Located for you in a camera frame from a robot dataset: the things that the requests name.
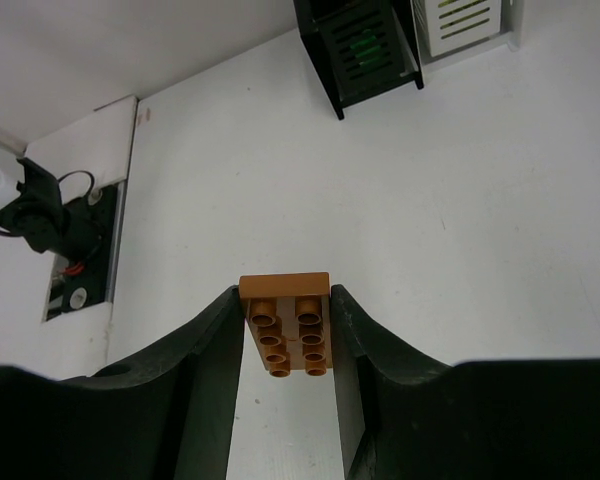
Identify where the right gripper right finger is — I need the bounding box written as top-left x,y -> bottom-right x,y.
330,285 -> 600,479

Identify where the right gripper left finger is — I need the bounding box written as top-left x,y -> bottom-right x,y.
0,287 -> 244,479

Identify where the thin orange lego plate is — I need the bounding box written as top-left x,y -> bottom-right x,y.
238,272 -> 332,378

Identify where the dark green lego brick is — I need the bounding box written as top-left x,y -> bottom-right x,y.
346,29 -> 385,72

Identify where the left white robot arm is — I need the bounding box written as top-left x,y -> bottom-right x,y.
0,148 -> 108,262

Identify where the black slotted container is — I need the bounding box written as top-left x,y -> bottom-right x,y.
293,0 -> 424,120

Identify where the white slotted container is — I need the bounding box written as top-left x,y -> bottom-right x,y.
413,0 -> 520,57

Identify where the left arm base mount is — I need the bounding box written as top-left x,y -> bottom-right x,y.
44,182 -> 124,321

